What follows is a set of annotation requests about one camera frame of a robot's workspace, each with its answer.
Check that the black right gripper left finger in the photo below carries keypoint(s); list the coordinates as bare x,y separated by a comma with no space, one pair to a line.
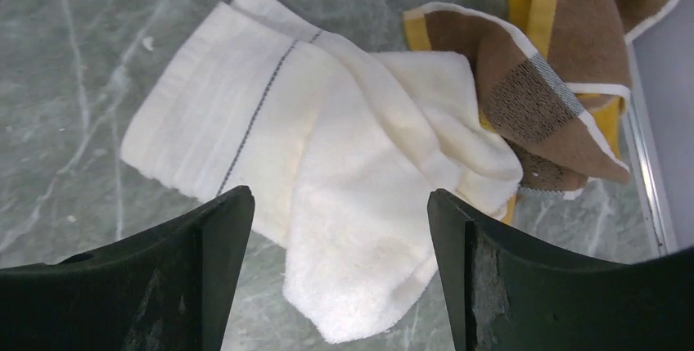
169,287

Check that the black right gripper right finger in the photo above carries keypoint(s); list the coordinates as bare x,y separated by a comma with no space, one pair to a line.
507,290

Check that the aluminium side rail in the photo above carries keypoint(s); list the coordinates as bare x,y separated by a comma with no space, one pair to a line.
645,166

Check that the brown and yellow towel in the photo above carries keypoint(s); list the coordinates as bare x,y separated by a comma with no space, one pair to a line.
552,79

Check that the white towel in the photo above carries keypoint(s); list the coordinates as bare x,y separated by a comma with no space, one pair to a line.
340,147

